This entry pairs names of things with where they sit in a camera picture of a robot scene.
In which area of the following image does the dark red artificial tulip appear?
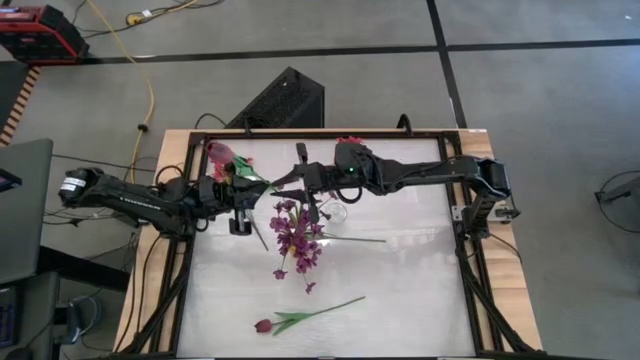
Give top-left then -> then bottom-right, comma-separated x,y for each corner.
254,294 -> 368,336
207,141 -> 274,189

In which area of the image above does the black blue cable bundle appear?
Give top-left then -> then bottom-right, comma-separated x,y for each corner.
59,295 -> 104,346

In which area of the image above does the black floor cabinet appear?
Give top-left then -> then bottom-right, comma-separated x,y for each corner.
0,272 -> 61,360

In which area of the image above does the red and black tool case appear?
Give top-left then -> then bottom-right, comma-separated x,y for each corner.
0,4 -> 91,66

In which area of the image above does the orange black striped strip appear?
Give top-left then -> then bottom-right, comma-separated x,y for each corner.
0,67 -> 41,147

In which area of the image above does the black perforated box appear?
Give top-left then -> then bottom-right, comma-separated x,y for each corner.
224,66 -> 326,130

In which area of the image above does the white tabletop board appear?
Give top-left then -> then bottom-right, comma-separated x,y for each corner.
175,137 -> 476,359

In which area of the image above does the clear glass vase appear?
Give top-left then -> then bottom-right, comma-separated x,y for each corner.
324,201 -> 349,225

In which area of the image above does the yellow plug with cables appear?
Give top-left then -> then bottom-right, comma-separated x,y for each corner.
124,0 -> 226,27

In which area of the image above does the white artificial tulip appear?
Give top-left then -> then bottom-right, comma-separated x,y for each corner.
317,232 -> 387,245

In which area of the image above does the black desk beam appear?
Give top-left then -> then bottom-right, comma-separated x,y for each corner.
38,246 -> 131,294

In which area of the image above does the yellow floor cable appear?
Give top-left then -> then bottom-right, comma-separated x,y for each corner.
85,0 -> 156,187

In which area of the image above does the black metal table frame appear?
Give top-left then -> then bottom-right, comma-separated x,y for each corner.
117,129 -> 544,360

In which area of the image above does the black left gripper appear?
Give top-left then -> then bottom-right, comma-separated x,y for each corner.
197,172 -> 274,237

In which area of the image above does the grey desk top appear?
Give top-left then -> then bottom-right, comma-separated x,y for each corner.
0,138 -> 54,286

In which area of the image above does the black round stand base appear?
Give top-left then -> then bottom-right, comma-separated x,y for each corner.
593,169 -> 640,254

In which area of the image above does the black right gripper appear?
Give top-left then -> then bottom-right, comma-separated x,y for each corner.
272,142 -> 346,225

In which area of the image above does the black cable loop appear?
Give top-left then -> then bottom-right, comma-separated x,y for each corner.
193,112 -> 229,131

